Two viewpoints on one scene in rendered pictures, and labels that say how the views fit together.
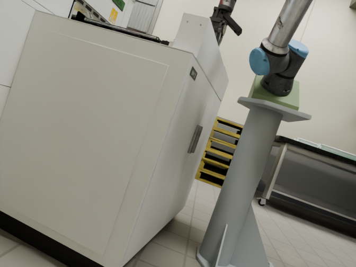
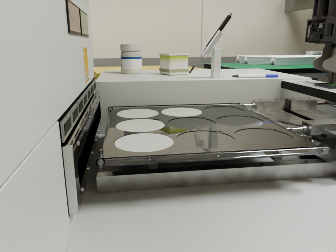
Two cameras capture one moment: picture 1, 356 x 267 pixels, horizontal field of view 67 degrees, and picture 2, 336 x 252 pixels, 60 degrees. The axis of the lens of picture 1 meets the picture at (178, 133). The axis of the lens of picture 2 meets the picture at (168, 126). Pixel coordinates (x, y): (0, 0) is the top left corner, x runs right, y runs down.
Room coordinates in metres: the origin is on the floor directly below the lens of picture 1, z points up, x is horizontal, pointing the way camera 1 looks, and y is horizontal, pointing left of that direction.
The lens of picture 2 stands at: (0.80, 0.62, 1.06)
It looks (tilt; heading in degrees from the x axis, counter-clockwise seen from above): 16 degrees down; 337
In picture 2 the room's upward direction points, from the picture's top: straight up
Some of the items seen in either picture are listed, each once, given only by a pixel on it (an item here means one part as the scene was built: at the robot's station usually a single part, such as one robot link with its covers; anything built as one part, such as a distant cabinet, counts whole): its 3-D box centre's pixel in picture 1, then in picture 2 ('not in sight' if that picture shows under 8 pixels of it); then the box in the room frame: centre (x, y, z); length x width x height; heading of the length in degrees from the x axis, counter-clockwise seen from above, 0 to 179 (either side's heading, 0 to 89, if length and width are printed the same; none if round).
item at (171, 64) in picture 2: not in sight; (174, 63); (1.69, 0.22, 1.00); 0.07 x 0.07 x 0.07; 5
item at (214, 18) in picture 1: (219, 21); (334, 17); (1.30, -0.01, 1.12); 0.09 x 0.08 x 0.12; 75
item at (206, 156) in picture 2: (119, 28); (220, 155); (1.15, 0.38, 0.90); 0.37 x 0.01 x 0.01; 75
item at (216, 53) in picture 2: not in sight; (211, 54); (1.54, 0.17, 1.03); 0.06 x 0.04 x 0.13; 75
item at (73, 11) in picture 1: (99, 33); (89, 131); (1.37, 0.54, 0.89); 0.44 x 0.02 x 0.10; 165
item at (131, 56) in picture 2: not in sight; (131, 59); (1.78, 0.33, 1.01); 0.07 x 0.07 x 0.10
